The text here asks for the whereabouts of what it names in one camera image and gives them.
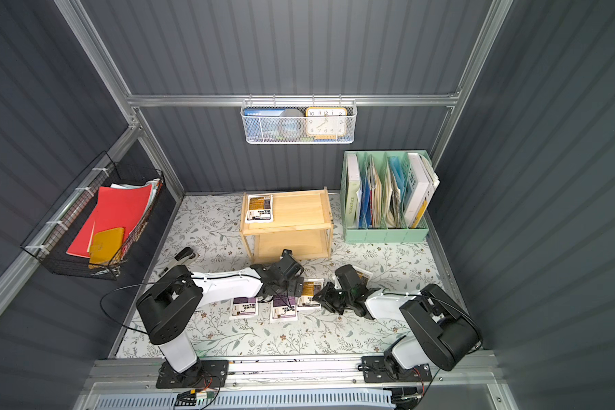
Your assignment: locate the wooden two-tier shelf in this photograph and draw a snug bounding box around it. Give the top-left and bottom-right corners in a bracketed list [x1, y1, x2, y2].
[239, 187, 334, 264]

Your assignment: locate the yellow notebook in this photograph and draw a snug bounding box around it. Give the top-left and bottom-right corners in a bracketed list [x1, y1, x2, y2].
[89, 227, 125, 266]

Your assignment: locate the yellow coffee bag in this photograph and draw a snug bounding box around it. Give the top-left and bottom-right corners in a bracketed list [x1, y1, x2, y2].
[297, 278, 325, 311]
[353, 266, 373, 287]
[244, 194, 273, 223]

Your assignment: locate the grey tape roll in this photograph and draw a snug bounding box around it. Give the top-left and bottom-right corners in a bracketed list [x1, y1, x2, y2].
[277, 109, 305, 141]

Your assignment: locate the white large book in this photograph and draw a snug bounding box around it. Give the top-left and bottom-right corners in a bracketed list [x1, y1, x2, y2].
[401, 152, 440, 229]

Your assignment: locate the yellow analog clock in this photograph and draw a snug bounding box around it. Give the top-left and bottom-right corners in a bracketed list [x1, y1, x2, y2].
[305, 107, 348, 139]

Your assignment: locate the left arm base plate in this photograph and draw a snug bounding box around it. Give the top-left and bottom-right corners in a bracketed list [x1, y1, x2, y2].
[155, 360, 230, 390]

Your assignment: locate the blue box in basket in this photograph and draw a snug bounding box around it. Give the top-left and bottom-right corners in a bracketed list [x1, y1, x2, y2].
[242, 108, 285, 144]

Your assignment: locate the purple coffee bag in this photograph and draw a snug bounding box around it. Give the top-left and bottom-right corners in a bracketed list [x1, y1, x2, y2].
[230, 297, 259, 319]
[270, 297, 298, 323]

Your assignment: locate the white wire mesh basket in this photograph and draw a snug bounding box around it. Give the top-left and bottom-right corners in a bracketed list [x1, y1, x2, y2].
[240, 99, 358, 145]

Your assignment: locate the red folder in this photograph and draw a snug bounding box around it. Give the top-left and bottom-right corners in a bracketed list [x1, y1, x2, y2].
[66, 179, 157, 258]

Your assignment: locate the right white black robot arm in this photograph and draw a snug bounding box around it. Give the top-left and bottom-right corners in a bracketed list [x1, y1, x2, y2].
[313, 265, 483, 384]

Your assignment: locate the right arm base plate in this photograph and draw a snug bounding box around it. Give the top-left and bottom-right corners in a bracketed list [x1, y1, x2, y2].
[358, 355, 432, 384]

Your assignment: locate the mint green file organizer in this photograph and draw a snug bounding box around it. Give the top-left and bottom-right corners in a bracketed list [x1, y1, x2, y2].
[341, 150, 432, 244]

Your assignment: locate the black wire side basket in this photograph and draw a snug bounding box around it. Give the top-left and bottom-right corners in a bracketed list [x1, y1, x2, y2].
[22, 155, 165, 280]

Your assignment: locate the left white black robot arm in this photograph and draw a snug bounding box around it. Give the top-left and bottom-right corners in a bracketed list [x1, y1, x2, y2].
[136, 247, 305, 374]

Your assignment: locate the white book left slot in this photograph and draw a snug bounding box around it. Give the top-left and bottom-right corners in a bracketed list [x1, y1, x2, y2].
[345, 152, 361, 229]

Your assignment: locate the grey stapler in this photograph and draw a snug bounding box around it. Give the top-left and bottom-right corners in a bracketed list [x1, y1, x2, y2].
[159, 246, 196, 278]

